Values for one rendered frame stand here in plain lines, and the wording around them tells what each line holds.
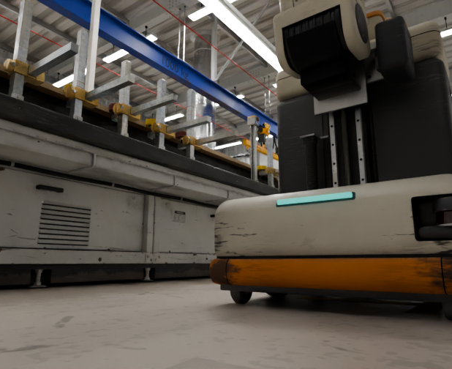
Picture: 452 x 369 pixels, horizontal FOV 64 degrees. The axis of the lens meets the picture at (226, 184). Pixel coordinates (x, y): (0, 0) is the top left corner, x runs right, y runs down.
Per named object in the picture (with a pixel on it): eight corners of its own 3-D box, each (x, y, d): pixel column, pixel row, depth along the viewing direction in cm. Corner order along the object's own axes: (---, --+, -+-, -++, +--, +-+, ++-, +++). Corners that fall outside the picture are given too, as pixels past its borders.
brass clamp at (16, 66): (44, 82, 145) (46, 70, 146) (9, 68, 134) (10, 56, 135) (36, 86, 149) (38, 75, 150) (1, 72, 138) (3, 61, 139)
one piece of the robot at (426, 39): (309, 246, 144) (299, 55, 162) (474, 241, 113) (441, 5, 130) (265, 242, 118) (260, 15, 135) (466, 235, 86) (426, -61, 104)
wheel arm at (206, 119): (211, 124, 186) (211, 116, 187) (207, 122, 183) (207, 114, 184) (151, 140, 211) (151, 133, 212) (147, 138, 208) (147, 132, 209)
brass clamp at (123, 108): (141, 119, 185) (142, 110, 186) (119, 110, 174) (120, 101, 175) (133, 122, 189) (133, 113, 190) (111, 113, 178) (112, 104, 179)
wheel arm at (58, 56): (78, 56, 127) (80, 45, 127) (69, 51, 124) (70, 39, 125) (17, 89, 151) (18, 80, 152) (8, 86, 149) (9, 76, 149)
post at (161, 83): (163, 162, 196) (166, 80, 206) (158, 160, 193) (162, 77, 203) (159, 163, 198) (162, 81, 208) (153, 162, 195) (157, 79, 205)
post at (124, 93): (126, 151, 176) (131, 61, 186) (120, 150, 173) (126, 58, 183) (121, 153, 178) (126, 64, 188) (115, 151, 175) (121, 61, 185)
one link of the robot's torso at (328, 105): (321, 121, 118) (317, 51, 123) (418, 98, 102) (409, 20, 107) (283, 90, 97) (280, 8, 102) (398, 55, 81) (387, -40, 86)
